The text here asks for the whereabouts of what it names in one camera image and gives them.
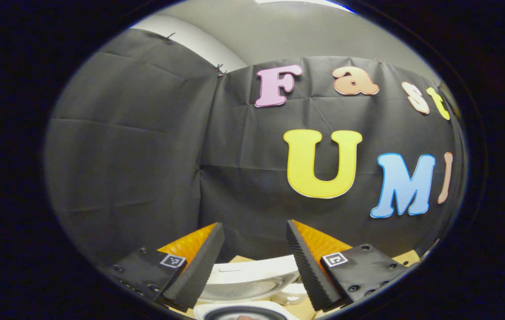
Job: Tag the large ceiling light panel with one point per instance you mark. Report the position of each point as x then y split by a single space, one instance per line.
306 3

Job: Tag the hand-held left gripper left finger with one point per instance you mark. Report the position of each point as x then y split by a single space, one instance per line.
199 271

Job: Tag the white rice cooker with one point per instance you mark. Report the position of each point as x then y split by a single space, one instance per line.
252 271

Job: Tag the white toaster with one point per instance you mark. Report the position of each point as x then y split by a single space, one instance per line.
294 295

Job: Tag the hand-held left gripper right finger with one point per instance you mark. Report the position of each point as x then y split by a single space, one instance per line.
310 271

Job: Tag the black backdrop cloth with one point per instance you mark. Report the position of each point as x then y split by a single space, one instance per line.
123 178

